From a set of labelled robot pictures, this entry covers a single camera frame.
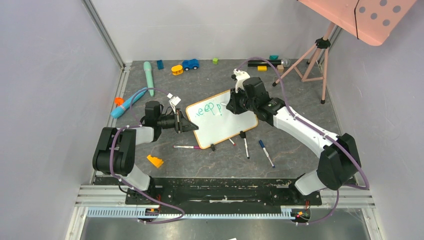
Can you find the purple capped marker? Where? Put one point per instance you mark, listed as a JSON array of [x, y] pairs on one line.
[[187, 147]]

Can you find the blue toy car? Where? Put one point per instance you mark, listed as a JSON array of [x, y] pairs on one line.
[[192, 64]]

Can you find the yellow small brick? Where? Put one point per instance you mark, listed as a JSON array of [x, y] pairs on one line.
[[262, 68]]

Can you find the pink perforated panel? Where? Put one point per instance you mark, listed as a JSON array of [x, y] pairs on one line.
[[370, 21]]

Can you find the yellow toy wedge block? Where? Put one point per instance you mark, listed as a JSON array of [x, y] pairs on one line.
[[157, 162]]

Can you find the black cylinder tube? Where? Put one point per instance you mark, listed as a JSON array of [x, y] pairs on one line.
[[259, 62]]

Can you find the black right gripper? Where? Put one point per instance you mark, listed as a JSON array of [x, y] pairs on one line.
[[234, 103]]

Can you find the light blue toy pen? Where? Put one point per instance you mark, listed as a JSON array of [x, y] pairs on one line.
[[120, 110]]

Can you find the dark blue small brick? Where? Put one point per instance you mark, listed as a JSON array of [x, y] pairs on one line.
[[160, 65]]

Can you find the blue capped marker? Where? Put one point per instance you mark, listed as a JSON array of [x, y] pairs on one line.
[[262, 145]]

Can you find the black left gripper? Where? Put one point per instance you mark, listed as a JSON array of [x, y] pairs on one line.
[[182, 124]]

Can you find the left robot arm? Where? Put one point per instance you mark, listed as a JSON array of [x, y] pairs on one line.
[[116, 149]]

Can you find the pink tripod stand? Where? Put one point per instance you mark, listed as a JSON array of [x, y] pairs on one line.
[[321, 45]]

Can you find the white board orange frame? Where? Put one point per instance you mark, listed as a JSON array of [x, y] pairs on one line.
[[216, 123]]

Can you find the black capped marker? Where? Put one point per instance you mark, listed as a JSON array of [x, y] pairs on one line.
[[246, 148]]

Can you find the teal small block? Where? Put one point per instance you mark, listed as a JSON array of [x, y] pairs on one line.
[[273, 57]]

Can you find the yellow oval toy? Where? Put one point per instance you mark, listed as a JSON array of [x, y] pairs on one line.
[[177, 70]]

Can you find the red capped marker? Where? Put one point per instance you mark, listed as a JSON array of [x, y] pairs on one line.
[[232, 142]]

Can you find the lime green cube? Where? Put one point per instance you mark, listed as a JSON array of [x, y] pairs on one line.
[[215, 61]]

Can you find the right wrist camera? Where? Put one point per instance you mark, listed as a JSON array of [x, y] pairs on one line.
[[239, 76]]

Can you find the orange small toy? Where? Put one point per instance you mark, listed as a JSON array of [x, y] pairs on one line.
[[119, 101]]

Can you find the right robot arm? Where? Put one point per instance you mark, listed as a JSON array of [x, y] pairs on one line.
[[338, 154]]

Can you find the mint green toy pen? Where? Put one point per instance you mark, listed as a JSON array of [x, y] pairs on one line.
[[149, 77]]

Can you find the tan wooden cube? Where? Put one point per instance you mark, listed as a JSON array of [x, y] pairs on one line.
[[280, 69]]

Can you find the clear small ball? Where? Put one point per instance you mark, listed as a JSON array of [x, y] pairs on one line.
[[286, 62]]

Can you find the white cable duct strip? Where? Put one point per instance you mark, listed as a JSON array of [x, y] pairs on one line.
[[152, 213]]

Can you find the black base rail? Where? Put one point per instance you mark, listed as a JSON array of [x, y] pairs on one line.
[[228, 195]]

